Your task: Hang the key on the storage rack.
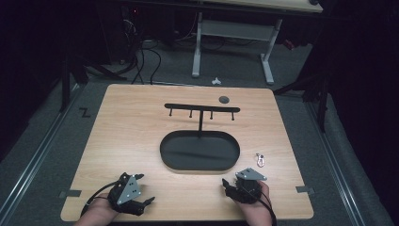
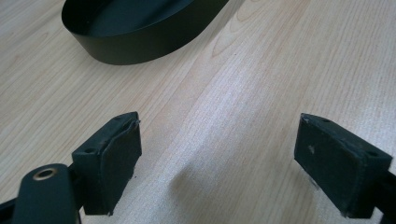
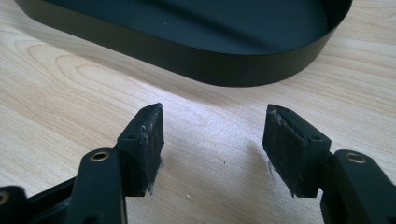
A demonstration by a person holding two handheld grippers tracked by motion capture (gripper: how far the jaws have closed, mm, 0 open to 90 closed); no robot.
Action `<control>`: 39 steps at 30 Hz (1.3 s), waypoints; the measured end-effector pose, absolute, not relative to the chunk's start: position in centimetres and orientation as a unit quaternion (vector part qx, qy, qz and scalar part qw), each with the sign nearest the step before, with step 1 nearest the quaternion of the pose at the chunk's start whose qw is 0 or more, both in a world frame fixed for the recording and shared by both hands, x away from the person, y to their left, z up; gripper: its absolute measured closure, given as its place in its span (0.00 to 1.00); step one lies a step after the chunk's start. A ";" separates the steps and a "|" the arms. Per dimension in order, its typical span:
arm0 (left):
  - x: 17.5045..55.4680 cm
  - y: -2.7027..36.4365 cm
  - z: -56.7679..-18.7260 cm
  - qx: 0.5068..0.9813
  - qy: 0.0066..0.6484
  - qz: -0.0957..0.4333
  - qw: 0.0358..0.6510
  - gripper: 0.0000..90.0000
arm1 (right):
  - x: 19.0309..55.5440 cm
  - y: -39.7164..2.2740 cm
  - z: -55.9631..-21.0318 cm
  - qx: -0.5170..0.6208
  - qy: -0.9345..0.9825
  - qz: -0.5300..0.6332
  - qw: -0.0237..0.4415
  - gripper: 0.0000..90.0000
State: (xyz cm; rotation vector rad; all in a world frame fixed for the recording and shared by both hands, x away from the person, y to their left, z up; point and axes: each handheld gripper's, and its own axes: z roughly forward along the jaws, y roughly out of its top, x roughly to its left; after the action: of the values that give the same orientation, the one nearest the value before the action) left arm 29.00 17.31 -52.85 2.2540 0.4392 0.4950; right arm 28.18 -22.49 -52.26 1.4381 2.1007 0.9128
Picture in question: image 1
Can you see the black tripod stand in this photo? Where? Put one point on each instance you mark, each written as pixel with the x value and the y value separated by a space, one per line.
pixel 321 94
pixel 65 81

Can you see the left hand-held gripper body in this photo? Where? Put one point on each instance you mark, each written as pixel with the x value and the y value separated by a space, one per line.
pixel 127 190

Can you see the wooden desk with grey legs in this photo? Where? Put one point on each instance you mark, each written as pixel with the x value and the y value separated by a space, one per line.
pixel 233 31

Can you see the grey tape strip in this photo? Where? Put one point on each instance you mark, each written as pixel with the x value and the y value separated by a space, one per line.
pixel 305 189
pixel 71 193

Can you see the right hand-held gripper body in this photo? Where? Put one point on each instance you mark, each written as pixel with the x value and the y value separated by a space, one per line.
pixel 249 186

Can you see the small white floor object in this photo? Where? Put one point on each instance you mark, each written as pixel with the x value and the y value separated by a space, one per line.
pixel 216 82

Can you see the metal floor rail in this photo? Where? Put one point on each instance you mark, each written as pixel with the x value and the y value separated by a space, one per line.
pixel 37 153
pixel 337 166

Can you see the person's left hand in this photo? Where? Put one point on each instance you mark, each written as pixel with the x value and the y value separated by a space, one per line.
pixel 101 205

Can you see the person's right hand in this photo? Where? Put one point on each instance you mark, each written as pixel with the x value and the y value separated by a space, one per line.
pixel 258 205

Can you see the small red object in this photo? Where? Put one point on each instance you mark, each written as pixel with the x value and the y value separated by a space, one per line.
pixel 289 44

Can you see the black round table grommet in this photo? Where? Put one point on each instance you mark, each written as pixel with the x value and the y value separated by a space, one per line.
pixel 224 100

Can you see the black key rack with tray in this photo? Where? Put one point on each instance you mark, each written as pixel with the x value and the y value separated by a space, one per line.
pixel 199 150

